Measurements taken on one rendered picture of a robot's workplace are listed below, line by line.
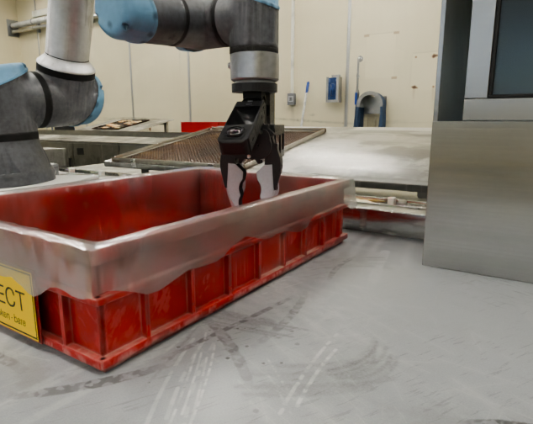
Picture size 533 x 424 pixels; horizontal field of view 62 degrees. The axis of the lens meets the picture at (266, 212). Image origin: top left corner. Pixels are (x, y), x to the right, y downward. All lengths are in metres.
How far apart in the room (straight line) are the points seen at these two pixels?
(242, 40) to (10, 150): 0.51
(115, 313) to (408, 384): 0.23
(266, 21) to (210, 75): 5.19
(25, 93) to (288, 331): 0.74
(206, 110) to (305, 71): 1.49
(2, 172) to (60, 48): 0.27
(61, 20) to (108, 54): 6.27
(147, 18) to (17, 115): 0.42
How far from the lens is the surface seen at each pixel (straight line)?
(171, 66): 6.34
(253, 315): 0.45
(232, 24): 0.71
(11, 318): 0.46
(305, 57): 5.15
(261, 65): 0.68
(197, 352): 0.39
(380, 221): 0.78
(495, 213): 0.60
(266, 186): 0.69
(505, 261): 0.61
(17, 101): 0.99
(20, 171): 0.97
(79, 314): 0.38
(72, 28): 1.03
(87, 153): 4.92
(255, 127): 0.64
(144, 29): 0.66
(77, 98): 1.05
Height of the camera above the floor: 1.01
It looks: 12 degrees down
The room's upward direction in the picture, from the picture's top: straight up
